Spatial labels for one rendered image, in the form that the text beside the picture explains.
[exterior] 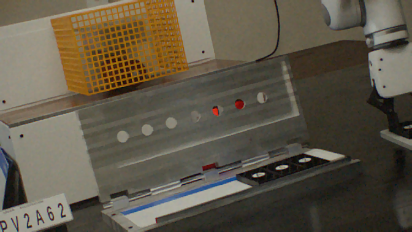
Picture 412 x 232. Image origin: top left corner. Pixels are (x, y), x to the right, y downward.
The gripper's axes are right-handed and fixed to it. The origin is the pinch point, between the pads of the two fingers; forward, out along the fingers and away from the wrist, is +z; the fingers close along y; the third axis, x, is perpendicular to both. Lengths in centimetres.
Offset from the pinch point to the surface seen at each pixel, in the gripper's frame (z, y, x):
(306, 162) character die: 2.6, -25.2, -10.8
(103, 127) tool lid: -12, -60, -7
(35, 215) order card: 0, -75, -3
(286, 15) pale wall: -49, 30, 174
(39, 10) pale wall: -70, -70, 161
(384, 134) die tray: 1.8, -4.0, 4.2
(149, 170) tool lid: -3, -53, -5
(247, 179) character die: 2.9, -36.9, -12.4
